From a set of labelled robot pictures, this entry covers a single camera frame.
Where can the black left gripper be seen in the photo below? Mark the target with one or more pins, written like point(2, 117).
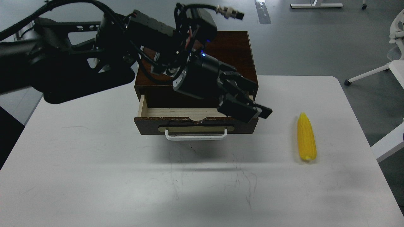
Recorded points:
point(206, 77)

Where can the yellow corn cob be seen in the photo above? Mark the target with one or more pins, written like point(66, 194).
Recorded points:
point(306, 139)

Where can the grey floor tape strip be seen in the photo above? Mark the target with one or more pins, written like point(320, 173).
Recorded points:
point(262, 12)

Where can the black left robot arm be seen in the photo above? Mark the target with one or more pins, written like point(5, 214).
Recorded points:
point(70, 60)

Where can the wooden drawer with white handle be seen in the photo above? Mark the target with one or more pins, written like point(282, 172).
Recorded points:
point(183, 123)

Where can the camera module on left wrist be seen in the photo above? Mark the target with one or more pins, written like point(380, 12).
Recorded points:
point(194, 23)

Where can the dark wooden drawer cabinet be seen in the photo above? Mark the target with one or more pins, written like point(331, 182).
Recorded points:
point(231, 47)

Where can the white desk leg base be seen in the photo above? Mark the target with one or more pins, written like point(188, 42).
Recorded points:
point(316, 4)

